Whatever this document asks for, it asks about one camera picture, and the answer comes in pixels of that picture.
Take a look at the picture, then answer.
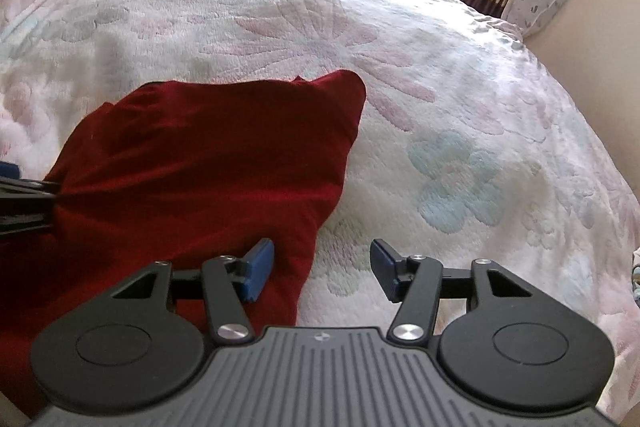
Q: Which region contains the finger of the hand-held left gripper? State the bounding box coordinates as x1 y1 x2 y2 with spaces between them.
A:
0 201 55 234
0 161 59 200

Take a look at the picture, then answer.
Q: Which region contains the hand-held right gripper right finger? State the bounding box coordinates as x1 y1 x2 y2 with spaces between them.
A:
369 238 535 336

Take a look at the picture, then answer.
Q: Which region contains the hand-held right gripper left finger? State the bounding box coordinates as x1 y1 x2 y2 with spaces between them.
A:
111 238 275 334

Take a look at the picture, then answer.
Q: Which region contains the red zip-neck garment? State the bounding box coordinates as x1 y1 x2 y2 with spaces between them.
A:
0 70 367 408

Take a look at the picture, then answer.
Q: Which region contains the floral white blanket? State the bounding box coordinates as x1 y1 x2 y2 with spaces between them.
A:
0 0 640 423

